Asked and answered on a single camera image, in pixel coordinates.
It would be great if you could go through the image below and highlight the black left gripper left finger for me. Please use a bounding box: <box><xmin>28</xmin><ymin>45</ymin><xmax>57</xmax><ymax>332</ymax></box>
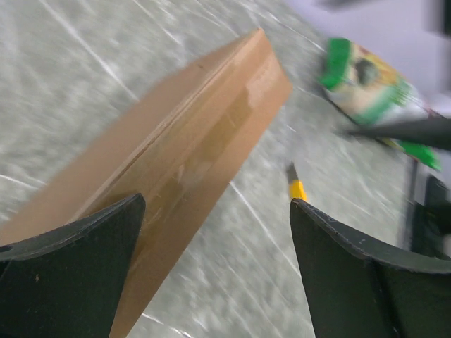
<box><xmin>1</xmin><ymin>194</ymin><xmax>146</xmax><ymax>338</ymax></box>

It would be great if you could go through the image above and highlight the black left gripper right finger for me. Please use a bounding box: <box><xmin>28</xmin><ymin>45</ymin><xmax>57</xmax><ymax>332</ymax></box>
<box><xmin>290</xmin><ymin>199</ymin><xmax>450</xmax><ymax>338</ymax></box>

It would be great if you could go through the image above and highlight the yellow utility knife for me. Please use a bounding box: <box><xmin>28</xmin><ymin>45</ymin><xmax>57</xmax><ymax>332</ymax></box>
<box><xmin>286</xmin><ymin>162</ymin><xmax>307</xmax><ymax>201</ymax></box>

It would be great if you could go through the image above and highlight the brown cardboard express box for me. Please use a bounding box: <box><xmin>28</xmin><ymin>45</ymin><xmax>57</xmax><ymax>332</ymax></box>
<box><xmin>1</xmin><ymin>29</ymin><xmax>292</xmax><ymax>337</ymax></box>

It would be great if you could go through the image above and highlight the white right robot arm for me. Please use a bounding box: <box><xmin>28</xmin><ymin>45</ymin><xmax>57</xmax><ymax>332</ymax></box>
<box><xmin>342</xmin><ymin>117</ymin><xmax>450</xmax><ymax>151</ymax></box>

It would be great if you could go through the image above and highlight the green cassava chips bag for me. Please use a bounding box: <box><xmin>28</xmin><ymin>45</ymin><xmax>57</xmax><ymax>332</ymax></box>
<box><xmin>319</xmin><ymin>37</ymin><xmax>443</xmax><ymax>173</ymax></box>

